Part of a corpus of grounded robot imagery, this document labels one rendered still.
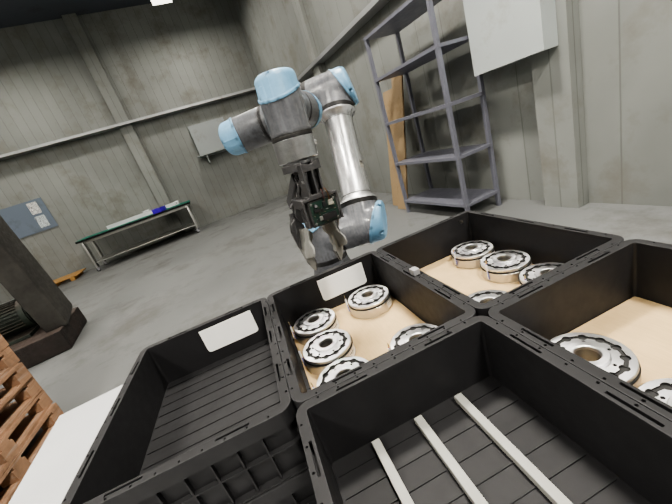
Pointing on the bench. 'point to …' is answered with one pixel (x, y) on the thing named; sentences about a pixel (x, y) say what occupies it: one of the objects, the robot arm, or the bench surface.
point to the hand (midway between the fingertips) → (325, 258)
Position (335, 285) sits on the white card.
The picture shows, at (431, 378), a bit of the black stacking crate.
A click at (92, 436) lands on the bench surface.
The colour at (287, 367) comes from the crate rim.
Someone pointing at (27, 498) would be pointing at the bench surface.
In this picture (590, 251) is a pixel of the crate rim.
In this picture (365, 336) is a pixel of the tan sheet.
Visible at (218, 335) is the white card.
